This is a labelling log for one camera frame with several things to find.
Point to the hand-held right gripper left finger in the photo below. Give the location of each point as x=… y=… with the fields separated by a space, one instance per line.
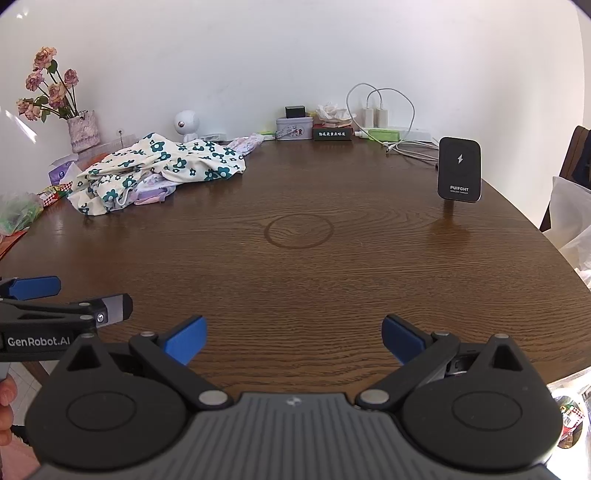
x=187 y=341

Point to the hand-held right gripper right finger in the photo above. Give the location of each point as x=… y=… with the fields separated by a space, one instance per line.
x=401 y=344

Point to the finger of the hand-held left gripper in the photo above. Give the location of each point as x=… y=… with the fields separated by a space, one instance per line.
x=115 y=308
x=37 y=286

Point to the cream teal-flower garment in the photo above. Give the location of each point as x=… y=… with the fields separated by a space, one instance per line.
x=184 y=161

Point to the person's left hand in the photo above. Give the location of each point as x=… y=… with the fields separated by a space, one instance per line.
x=5 y=401

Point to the red paper sheet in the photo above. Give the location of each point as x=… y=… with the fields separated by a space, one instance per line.
x=10 y=242

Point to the green plastic bag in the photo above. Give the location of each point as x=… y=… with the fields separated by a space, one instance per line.
x=18 y=212

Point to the red checkered snack packet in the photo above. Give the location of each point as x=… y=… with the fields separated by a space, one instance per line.
x=55 y=194

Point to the purple tissue pack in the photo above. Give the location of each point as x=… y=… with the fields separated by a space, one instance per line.
x=62 y=173

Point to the purple pink garment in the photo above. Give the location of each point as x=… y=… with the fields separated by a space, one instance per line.
x=154 y=196

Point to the person's pink clothing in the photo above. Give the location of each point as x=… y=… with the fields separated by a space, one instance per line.
x=11 y=464

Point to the pale textured vase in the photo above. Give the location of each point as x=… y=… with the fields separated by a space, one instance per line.
x=83 y=134

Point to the shiny plastic packaging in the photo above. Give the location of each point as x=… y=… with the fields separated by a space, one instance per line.
x=572 y=410

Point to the dried rose bouquet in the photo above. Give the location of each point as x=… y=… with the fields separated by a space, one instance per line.
x=48 y=90

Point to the white small gadget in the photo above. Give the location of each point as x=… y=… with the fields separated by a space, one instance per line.
x=213 y=137

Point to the white round robot figurine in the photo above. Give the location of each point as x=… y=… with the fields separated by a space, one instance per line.
x=186 y=122

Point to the pink floral garment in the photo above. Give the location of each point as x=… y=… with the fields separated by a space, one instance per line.
x=247 y=144

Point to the light green tube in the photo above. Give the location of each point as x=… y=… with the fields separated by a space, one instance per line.
x=383 y=135

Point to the white power strip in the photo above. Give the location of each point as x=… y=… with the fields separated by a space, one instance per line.
x=418 y=134

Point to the white plastic bag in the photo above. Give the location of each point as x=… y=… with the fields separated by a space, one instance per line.
x=570 y=217

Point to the dark red printed box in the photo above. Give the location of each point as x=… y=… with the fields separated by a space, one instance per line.
x=333 y=134

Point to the green tissue packet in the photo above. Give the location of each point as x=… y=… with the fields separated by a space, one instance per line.
x=268 y=135

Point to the white charger plug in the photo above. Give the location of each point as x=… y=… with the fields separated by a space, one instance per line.
x=383 y=117
x=368 y=117

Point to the printed metal tin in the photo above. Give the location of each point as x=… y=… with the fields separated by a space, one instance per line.
x=294 y=129

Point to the black power adapter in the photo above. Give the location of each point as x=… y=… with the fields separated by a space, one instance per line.
x=295 y=111

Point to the dark wooden chair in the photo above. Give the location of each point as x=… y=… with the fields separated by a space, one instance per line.
x=575 y=157

